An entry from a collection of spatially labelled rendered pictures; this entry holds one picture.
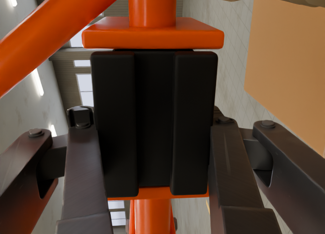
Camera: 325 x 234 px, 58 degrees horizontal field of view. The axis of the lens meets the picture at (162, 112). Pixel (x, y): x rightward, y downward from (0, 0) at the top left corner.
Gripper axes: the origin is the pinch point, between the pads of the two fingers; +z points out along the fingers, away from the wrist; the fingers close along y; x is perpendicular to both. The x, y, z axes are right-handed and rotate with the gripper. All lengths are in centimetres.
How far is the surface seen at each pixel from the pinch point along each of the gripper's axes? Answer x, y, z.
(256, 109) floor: -100, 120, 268
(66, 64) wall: -174, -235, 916
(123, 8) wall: -11, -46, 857
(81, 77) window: -220, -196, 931
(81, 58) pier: -150, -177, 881
